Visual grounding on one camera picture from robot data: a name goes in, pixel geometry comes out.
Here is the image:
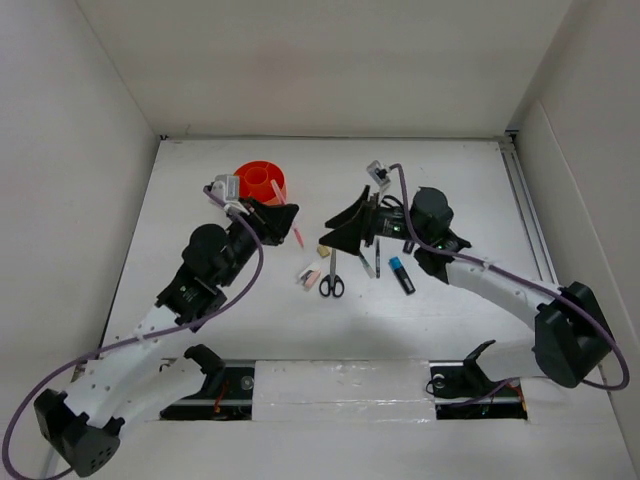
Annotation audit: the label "thin black pen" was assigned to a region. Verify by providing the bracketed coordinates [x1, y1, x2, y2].
[375, 237, 381, 279]

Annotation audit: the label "aluminium rail right side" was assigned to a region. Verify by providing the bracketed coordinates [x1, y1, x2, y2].
[497, 131, 558, 283]

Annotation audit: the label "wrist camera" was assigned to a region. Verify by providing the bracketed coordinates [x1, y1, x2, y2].
[366, 160, 391, 196]
[204, 174, 242, 211]

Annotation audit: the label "pink transparent pen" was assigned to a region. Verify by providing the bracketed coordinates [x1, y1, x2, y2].
[270, 181, 307, 250]

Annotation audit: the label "orange round divided container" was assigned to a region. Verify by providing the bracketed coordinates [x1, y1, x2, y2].
[234, 160, 287, 206]

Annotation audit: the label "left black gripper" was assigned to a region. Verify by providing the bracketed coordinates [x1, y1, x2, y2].
[219, 197, 298, 287]

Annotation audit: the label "metal rail at table front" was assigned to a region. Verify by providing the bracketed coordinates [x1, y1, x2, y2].
[160, 360, 528, 424]

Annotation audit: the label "black handled scissors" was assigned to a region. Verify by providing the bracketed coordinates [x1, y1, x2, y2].
[319, 249, 345, 298]

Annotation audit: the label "pink white mini stapler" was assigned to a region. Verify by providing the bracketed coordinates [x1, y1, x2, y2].
[297, 261, 321, 291]

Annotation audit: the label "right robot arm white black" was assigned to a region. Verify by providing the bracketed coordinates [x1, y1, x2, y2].
[320, 187, 619, 395]

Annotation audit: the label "blue cap black highlighter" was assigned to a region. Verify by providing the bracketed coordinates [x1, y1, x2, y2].
[389, 256, 416, 295]

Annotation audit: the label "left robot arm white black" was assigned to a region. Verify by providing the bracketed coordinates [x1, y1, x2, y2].
[34, 198, 299, 478]

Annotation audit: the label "grey white pen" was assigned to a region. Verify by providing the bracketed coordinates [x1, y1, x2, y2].
[358, 251, 376, 279]

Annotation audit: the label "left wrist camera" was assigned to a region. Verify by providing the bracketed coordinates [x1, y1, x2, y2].
[204, 174, 242, 211]

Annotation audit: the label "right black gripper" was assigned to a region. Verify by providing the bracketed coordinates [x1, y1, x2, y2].
[319, 185, 428, 255]

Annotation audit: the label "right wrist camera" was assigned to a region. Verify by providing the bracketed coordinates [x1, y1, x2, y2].
[366, 160, 391, 196]

